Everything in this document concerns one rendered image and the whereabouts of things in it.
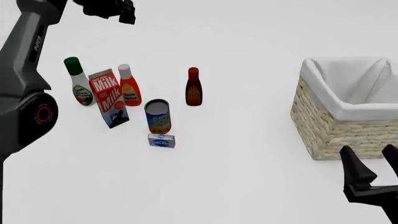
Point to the dark red BBQ sauce bottle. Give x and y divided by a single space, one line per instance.
194 91

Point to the red and white milk carton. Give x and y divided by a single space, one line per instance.
109 98

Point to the white dressing bottle green cap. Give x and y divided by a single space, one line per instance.
81 86

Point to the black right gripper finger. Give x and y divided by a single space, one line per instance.
357 172
393 156

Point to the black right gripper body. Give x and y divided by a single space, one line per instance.
373 194

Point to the small blue and white box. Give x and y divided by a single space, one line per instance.
161 140

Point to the blue and orange soup can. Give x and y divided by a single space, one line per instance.
158 119

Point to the orange ketchup bottle white cap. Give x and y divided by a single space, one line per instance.
130 88

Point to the silver-grey left robot arm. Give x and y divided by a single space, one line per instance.
21 70

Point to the wicker basket with white liner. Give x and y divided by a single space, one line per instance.
342 93

